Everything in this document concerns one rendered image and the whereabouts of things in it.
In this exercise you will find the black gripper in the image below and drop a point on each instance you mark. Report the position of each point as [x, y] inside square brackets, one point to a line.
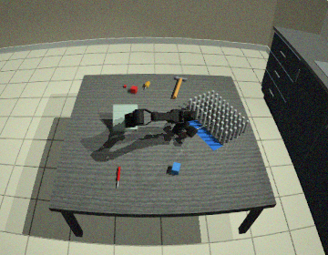
[191, 131]

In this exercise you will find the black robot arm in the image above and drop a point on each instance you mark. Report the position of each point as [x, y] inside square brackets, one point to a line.
[175, 116]

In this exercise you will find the small red block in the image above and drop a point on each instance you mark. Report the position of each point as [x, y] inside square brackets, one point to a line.
[134, 89]

